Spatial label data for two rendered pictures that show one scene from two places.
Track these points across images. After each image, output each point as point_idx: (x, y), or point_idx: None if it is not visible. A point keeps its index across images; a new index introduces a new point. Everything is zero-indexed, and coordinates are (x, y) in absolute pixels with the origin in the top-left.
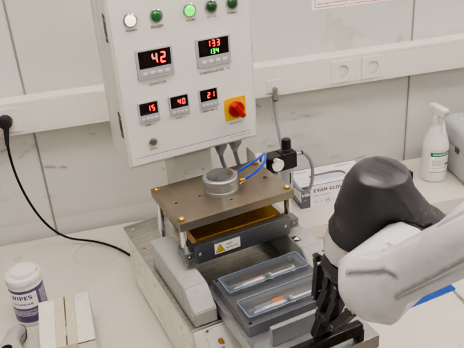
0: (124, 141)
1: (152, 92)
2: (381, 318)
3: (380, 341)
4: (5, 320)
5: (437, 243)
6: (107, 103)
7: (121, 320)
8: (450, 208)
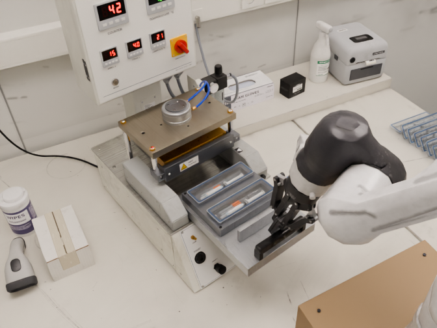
0: (91, 83)
1: (112, 40)
2: (357, 243)
3: None
4: (2, 233)
5: (416, 196)
6: (67, 48)
7: (100, 221)
8: (333, 103)
